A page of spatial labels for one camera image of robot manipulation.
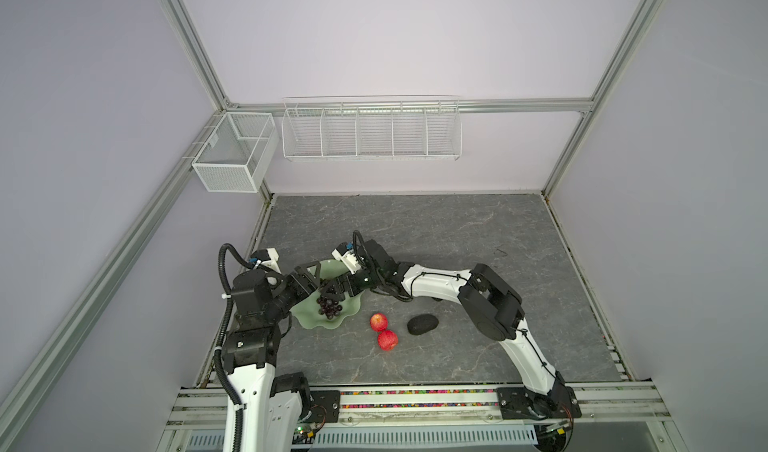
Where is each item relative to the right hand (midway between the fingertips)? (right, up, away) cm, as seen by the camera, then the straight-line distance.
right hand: (329, 291), depth 86 cm
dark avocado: (+27, -9, -1) cm, 28 cm away
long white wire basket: (+11, +52, +14) cm, 55 cm away
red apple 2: (+17, -12, -5) cm, 22 cm away
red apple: (+14, -9, -2) cm, 17 cm away
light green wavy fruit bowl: (-6, -6, +1) cm, 9 cm away
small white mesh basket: (-36, +44, +16) cm, 59 cm away
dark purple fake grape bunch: (0, -5, +1) cm, 5 cm away
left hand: (-1, +8, -13) cm, 15 cm away
